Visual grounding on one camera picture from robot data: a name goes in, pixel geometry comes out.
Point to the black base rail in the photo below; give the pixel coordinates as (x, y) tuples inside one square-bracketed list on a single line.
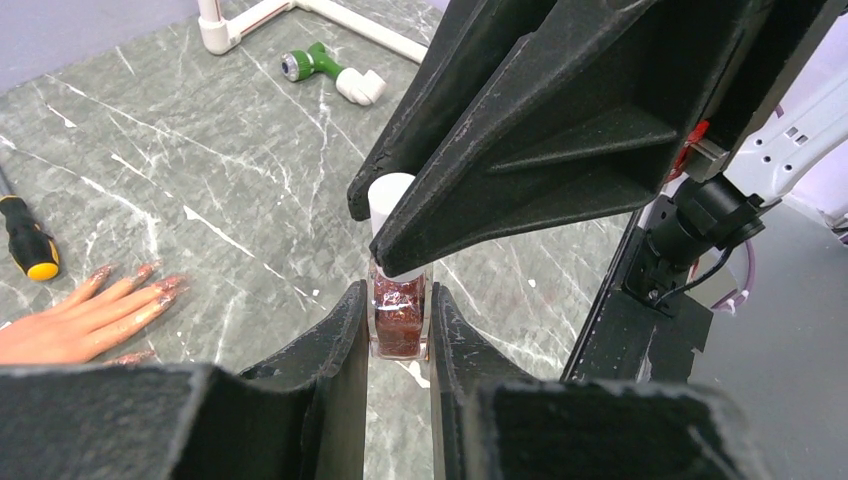
[(625, 339)]

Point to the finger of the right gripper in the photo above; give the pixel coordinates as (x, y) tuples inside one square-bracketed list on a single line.
[(581, 120), (471, 41)]

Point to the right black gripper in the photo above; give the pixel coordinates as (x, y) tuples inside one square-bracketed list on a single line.
[(782, 38)]

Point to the red glitter nail polish bottle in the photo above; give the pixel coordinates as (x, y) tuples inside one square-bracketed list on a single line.
[(399, 310)]

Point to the mannequin hand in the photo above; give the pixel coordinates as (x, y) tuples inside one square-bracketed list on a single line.
[(92, 320)]

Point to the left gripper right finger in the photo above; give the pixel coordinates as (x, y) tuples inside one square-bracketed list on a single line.
[(493, 420)]

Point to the green white pipe fitting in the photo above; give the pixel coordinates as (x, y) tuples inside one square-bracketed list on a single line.
[(363, 89)]

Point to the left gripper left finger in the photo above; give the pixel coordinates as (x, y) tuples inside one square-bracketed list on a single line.
[(298, 414)]

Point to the far black yellow screwdriver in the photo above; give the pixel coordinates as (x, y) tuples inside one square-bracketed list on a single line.
[(31, 248)]

